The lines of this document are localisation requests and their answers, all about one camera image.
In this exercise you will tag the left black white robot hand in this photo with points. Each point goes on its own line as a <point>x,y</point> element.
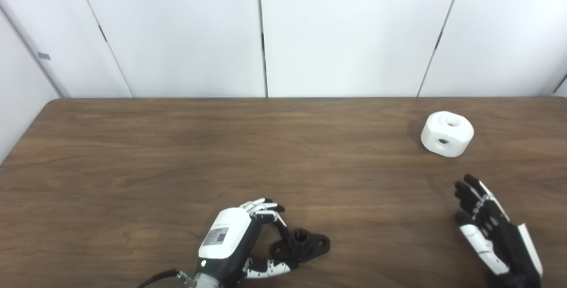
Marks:
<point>223,235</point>

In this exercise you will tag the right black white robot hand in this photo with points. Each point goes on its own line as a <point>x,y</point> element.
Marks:
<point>500,239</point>

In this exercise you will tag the black flanged holder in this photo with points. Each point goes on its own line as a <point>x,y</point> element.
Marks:
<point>310,246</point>

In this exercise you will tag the round white piece with hole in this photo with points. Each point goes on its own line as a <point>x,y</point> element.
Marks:
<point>436,128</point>

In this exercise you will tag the small grey wall tag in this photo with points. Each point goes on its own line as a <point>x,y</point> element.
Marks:
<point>44,56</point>

